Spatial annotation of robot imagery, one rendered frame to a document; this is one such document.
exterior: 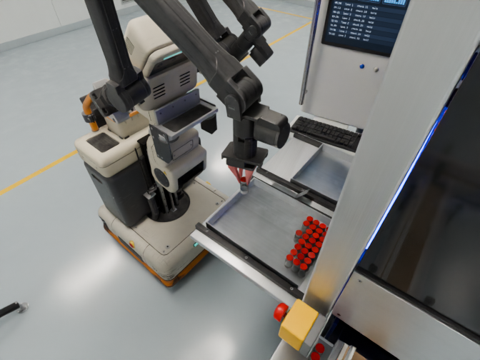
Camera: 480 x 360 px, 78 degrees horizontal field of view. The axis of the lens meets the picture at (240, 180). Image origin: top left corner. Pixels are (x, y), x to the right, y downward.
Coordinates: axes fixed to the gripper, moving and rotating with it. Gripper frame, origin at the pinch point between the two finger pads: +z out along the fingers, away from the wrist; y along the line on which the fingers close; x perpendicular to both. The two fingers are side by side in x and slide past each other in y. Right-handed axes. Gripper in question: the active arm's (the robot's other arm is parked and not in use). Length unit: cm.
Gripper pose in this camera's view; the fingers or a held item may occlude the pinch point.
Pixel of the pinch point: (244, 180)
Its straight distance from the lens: 77.4
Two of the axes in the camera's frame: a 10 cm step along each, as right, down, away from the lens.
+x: 3.5, -6.1, 7.1
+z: -0.1, 7.6, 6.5
